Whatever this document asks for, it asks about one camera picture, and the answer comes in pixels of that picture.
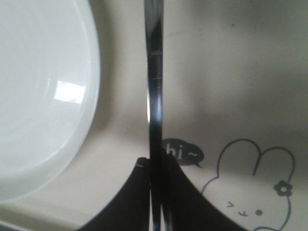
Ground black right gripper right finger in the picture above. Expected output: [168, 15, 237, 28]
[161, 154, 244, 231]

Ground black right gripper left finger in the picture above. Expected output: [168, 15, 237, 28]
[79, 157, 150, 231]

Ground white round plate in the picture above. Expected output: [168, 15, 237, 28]
[0, 0, 100, 204]

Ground cream rabbit serving tray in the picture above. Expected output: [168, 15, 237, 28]
[0, 0, 308, 231]

